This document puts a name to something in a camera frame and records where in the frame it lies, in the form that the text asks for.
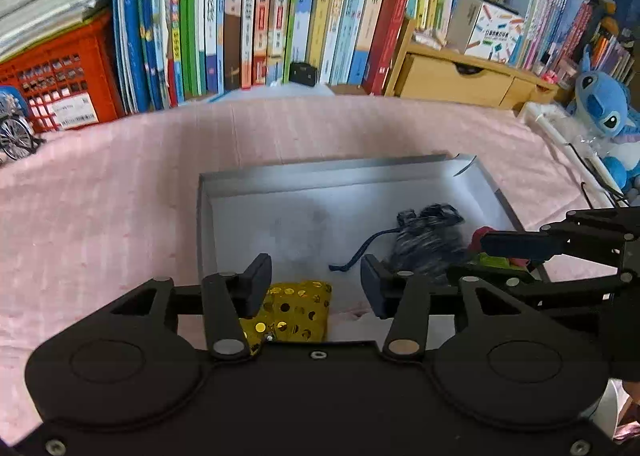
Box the miniature black bicycle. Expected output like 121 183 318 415
0 106 46 164

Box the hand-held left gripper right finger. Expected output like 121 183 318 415
360 253 547 364

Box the pink striped tablecloth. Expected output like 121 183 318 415
0 86 640 442

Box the grey shallow cardboard box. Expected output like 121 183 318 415
196 152 526 332

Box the black wire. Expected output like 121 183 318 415
565 141 631 209

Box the wooden drawer organiser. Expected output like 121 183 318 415
385 18 558 111

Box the row of children's books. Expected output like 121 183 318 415
112 0 593 112

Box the white plastic tube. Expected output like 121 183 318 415
520 101 626 197

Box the round blue badge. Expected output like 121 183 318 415
0 86 23 122

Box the white printed box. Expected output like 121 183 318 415
445 0 526 69

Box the blue plush toy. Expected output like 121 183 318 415
565 43 640 192

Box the small black box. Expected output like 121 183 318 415
289 61 318 87

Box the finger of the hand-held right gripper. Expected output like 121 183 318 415
446 261 637 312
479 208 640 267

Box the gold sequin bow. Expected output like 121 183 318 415
239 280 333 357

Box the red plastic crate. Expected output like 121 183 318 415
0 8 126 134

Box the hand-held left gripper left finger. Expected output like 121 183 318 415
107 252 273 362

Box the navy patterned drawstring pouch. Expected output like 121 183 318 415
328 203 471 284

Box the green ribbon bow with bell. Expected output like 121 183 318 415
467 225 538 282

